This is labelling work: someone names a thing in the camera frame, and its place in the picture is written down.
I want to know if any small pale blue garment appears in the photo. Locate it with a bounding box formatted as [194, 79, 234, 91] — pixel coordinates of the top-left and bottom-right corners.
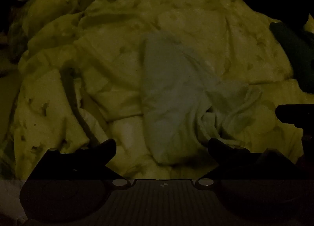
[141, 31, 261, 165]

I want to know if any floral patterned cream duvet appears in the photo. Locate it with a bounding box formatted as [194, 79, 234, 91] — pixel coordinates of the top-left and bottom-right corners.
[1, 0, 313, 180]

